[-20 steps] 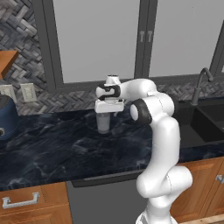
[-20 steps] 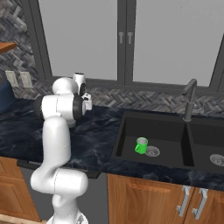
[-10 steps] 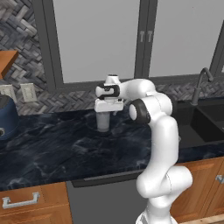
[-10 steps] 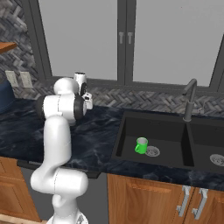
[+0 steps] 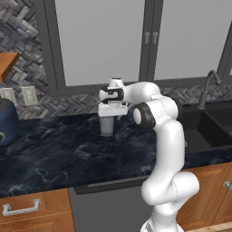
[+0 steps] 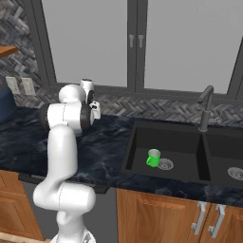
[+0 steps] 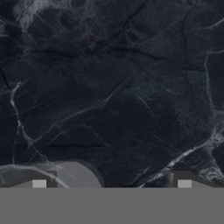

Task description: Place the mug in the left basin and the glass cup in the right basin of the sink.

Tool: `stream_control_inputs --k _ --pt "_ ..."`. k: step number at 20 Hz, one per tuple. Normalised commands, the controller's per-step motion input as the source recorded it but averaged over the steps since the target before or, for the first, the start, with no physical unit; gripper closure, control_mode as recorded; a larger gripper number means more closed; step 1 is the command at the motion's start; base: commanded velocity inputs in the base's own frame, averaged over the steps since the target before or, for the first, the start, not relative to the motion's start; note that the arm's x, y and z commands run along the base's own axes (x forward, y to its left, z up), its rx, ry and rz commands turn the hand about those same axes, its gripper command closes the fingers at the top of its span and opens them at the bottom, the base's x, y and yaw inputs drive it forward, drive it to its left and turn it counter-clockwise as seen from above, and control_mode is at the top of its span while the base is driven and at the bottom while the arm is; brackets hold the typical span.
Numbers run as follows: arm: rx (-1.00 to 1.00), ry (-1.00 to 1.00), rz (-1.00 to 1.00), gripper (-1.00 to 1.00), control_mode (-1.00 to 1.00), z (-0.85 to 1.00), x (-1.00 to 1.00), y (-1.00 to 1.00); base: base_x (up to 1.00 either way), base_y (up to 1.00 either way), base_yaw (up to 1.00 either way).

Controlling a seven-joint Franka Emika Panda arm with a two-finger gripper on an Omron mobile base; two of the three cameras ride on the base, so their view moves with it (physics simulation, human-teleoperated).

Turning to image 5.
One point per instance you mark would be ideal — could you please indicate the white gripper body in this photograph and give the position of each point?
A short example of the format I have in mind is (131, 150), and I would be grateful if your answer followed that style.
(112, 110)

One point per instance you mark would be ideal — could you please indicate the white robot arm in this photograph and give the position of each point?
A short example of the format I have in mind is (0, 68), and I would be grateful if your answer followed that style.
(167, 142)

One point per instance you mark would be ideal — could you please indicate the clear glass cup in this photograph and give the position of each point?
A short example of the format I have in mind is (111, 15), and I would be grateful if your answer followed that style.
(107, 126)

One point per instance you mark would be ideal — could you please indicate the black sink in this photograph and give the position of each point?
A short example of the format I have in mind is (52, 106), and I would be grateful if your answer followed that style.
(211, 127)

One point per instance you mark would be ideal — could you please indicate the grey framed window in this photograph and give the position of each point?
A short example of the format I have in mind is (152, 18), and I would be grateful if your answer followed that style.
(99, 42)
(193, 39)

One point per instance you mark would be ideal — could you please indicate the grey tap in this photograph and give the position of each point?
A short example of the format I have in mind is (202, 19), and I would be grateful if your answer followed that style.
(206, 87)

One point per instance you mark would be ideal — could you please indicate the grey dishwasher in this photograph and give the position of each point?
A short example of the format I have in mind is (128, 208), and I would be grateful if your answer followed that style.
(105, 208)

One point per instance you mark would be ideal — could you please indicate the dark blue round appliance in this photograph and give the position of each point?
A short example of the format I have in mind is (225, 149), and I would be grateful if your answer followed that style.
(7, 120)

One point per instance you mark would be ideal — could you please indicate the wooden drawer front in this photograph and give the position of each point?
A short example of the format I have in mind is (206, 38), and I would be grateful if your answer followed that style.
(54, 199)

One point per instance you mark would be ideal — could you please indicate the wooden cupboard door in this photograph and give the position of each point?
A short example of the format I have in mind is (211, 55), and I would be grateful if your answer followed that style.
(202, 196)
(225, 202)
(36, 223)

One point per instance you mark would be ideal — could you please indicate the white wall socket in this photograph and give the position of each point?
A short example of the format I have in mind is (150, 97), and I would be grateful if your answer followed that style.
(8, 96)
(29, 95)

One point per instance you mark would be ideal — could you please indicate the wooden wall shelf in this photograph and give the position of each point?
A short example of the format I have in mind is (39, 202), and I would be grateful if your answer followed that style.
(6, 62)

